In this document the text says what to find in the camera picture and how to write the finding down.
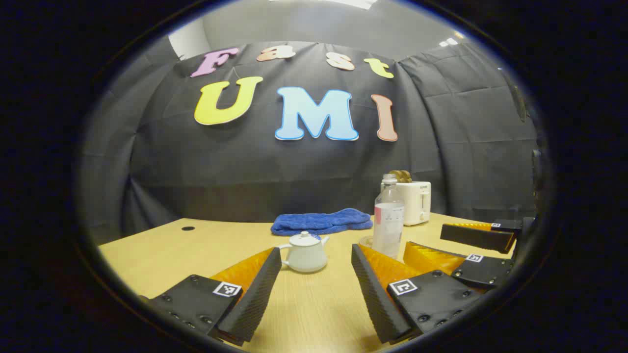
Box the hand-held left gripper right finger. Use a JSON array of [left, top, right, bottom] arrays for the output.
[[351, 244, 484, 345]]

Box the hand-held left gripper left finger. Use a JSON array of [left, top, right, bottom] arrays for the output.
[[140, 247, 283, 346]]

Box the white teacup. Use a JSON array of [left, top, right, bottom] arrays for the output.
[[279, 235, 330, 273]]

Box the white teacup lid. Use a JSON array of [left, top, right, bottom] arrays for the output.
[[289, 231, 322, 247]]

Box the clear plastic water bottle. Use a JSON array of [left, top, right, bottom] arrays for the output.
[[372, 174, 406, 259]]

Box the white toaster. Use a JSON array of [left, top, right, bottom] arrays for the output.
[[381, 181, 432, 227]]

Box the blue towel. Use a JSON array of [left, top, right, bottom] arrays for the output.
[[270, 208, 373, 237]]

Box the black backdrop cloth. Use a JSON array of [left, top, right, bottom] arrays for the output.
[[78, 41, 545, 241]]

